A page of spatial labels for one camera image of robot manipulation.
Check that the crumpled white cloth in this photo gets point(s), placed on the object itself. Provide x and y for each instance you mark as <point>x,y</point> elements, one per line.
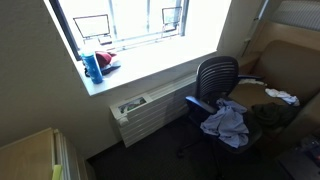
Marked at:
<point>282,95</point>

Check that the dark cloth on windowsill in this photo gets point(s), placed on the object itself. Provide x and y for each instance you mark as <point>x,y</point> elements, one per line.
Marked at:
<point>111,68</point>

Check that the white wall heater unit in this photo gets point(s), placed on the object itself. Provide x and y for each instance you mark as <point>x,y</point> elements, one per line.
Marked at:
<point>151,110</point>

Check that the dark green garment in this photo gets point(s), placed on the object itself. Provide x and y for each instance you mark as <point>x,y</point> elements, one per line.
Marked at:
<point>273,114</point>

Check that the yellow sticky note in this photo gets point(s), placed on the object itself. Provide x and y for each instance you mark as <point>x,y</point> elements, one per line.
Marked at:
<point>57,172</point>

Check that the striped grey mattress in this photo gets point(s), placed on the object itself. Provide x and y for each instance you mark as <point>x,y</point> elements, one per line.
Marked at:
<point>296,13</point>

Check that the brown leather armchair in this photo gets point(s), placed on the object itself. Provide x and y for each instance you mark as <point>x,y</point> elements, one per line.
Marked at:
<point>290,66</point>

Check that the blue water bottle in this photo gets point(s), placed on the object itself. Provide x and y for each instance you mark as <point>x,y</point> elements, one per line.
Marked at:
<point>93,68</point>

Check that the light wooden cabinet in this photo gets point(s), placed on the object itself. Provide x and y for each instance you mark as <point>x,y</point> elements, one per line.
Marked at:
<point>26,160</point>

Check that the light blue shirt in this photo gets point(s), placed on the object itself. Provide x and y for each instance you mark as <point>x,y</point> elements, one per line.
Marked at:
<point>228,125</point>

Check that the black mesh office chair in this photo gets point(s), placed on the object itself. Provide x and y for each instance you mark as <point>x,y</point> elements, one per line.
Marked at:
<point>215,78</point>

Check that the red cap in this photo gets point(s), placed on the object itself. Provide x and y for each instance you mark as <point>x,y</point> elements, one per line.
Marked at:
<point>103,58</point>

